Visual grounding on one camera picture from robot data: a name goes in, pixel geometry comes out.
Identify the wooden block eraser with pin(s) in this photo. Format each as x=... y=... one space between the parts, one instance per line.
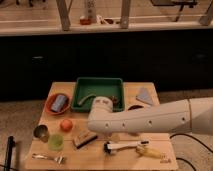
x=84 y=138

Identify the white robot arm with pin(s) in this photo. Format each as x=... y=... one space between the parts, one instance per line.
x=183 y=116

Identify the bunch of dark grapes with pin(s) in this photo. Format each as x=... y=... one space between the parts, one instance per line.
x=114 y=100

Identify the green plastic tray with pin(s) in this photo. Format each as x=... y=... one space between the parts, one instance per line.
x=100 y=87

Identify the green bean pod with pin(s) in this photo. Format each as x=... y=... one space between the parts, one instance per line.
x=84 y=99

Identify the dark red bowl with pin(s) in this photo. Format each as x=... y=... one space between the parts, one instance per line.
x=133 y=107

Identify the grey triangular cloth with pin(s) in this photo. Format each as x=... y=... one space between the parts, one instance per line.
x=144 y=96

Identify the grey-blue can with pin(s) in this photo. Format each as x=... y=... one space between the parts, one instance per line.
x=58 y=103

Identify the white cup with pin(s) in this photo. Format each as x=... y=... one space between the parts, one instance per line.
x=114 y=137

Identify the orange fruit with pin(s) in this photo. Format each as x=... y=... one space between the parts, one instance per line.
x=66 y=125

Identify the orange plastic bowl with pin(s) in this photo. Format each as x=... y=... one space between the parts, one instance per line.
x=50 y=101

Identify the red bowl on shelf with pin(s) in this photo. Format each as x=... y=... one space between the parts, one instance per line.
x=84 y=21

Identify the green plastic cup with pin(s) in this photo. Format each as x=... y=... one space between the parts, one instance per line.
x=55 y=142

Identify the yellow banana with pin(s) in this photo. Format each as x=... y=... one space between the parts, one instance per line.
x=149 y=152

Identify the metal cup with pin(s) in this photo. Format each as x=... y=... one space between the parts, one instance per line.
x=42 y=133

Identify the white bottle on shelf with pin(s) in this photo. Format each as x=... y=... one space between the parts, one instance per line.
x=90 y=10

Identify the metal fork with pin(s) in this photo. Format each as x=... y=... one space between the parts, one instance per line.
x=58 y=160

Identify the black pole stand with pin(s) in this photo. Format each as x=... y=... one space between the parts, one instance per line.
x=9 y=150

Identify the white handled black brush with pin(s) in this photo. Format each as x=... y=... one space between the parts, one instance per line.
x=111 y=147

